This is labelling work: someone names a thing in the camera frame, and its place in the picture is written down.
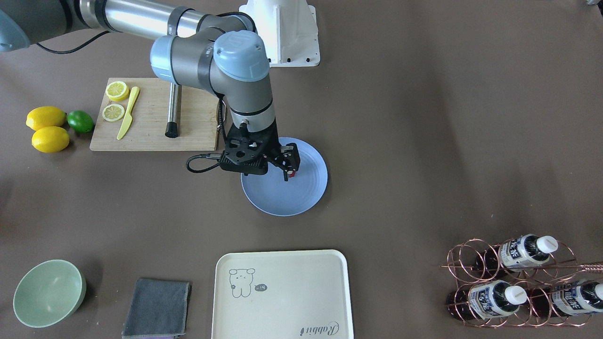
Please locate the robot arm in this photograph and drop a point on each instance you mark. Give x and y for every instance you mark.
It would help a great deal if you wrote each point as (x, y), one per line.
(221, 54)

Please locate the blue plate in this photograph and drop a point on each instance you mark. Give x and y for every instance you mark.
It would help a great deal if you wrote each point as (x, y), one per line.
(273, 195)

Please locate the yellow plastic knife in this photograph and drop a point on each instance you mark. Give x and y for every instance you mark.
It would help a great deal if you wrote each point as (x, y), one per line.
(128, 118)

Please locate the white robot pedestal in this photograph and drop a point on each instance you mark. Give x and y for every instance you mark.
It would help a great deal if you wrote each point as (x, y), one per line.
(288, 29)

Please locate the wooden cutting board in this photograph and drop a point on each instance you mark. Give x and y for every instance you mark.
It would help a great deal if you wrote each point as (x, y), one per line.
(197, 121)

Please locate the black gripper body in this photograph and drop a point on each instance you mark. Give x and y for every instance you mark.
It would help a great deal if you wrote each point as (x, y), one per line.
(288, 158)

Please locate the copper wire bottle rack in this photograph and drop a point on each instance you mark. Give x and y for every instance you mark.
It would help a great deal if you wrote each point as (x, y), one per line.
(563, 270)

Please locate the green lime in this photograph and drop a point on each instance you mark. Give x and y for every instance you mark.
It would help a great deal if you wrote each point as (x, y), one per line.
(80, 121)

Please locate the yellow lemon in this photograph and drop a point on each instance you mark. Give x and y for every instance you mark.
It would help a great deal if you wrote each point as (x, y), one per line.
(50, 139)
(45, 116)

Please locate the steel muddler black tip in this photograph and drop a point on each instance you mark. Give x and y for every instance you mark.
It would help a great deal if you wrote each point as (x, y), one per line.
(174, 106)

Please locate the mint green bowl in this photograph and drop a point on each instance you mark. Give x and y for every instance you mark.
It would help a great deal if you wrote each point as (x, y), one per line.
(49, 293)

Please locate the cream rabbit tray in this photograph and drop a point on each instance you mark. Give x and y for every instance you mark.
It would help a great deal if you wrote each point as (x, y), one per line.
(302, 294)

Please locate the lemon slice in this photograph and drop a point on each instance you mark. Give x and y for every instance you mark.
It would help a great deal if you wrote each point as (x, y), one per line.
(117, 91)
(113, 112)

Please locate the dark drink bottle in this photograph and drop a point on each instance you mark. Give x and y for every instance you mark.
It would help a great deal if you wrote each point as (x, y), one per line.
(578, 298)
(515, 255)
(484, 301)

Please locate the grey folded cloth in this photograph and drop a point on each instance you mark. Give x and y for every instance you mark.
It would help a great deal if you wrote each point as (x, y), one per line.
(158, 310)

